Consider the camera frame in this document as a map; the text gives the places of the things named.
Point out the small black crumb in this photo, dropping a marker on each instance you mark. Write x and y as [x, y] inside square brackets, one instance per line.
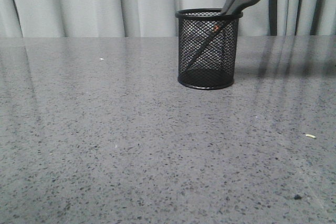
[297, 197]

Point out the black mesh pen bucket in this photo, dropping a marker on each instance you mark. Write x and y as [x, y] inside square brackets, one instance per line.
[207, 48]

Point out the grey pleated curtain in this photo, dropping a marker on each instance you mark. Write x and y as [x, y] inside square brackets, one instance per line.
[155, 18]

